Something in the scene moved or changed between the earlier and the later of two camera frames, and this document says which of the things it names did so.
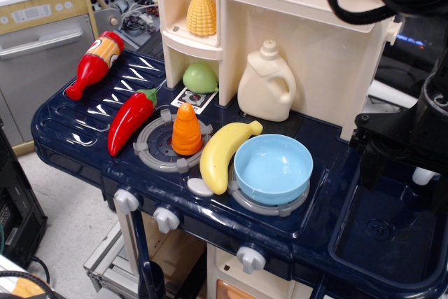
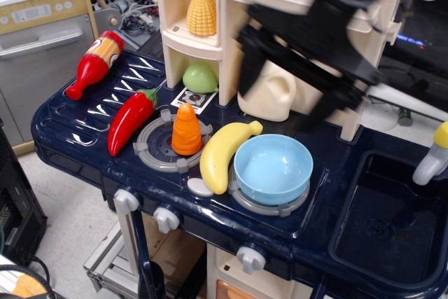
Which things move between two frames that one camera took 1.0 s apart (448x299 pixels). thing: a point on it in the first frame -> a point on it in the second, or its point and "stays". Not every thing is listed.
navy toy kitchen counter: [290, 198] stays
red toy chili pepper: [130, 119] stays
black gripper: [416, 136] -> [318, 43]
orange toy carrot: [187, 138] stays
